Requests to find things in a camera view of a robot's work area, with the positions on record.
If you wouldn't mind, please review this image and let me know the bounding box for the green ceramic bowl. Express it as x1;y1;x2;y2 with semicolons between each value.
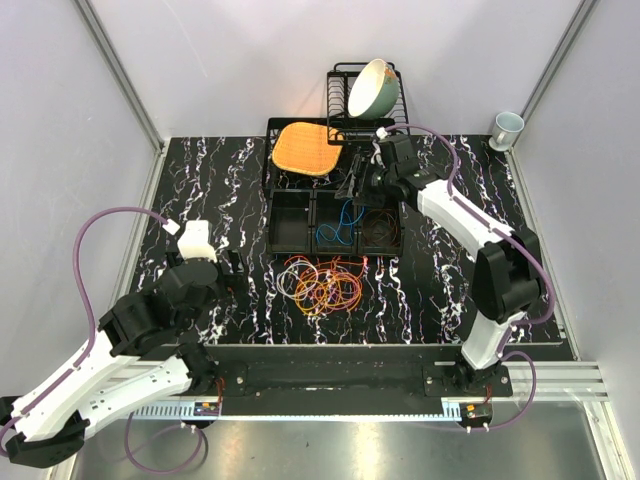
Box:
347;59;400;120

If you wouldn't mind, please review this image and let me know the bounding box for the white mug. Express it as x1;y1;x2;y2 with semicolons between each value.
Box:
489;111;525;152

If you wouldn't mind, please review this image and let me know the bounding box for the magenta cable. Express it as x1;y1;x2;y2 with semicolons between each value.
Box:
304;267;361;309

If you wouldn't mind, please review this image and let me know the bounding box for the white cable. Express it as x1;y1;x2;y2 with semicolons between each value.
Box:
275;264;314;301

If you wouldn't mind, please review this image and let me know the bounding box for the orange woven mat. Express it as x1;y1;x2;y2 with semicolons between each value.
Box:
272;121;343;177

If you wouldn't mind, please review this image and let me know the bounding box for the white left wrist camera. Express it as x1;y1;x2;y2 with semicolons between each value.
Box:
177;220;217;263

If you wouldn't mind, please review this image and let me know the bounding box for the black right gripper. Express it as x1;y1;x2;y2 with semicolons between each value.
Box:
334;156;396;210

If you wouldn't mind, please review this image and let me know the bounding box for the black wire dish rack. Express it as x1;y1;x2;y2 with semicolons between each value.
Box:
326;59;408;146

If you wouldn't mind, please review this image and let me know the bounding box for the black flat drip tray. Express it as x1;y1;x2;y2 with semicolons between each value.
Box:
261;117;394;194

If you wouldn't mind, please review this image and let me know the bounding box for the yellow cable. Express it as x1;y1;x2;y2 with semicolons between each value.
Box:
299;277;362;317

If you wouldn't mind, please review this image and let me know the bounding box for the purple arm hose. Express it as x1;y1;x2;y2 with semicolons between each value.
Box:
377;124;556;434
0;207;209;474

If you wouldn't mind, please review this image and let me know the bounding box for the purple left arm hose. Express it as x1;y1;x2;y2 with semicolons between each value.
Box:
0;207;209;474

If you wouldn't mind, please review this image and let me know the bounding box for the blue cable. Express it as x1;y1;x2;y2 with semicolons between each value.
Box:
316;199;360;246

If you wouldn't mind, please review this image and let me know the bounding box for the purple right arm hose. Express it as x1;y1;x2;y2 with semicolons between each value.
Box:
377;124;556;434

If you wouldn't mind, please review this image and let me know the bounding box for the orange cable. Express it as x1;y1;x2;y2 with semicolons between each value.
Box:
293;257;364;317

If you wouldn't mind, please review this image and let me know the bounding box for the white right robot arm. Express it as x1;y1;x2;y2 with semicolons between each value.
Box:
338;158;544;397

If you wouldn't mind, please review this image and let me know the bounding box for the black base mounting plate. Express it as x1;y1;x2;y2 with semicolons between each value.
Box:
158;343;515;416

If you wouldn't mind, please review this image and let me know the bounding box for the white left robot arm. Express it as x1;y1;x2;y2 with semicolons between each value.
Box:
1;250;247;469

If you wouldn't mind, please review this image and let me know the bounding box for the black three-compartment tray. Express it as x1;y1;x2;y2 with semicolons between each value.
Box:
266;189;404;257

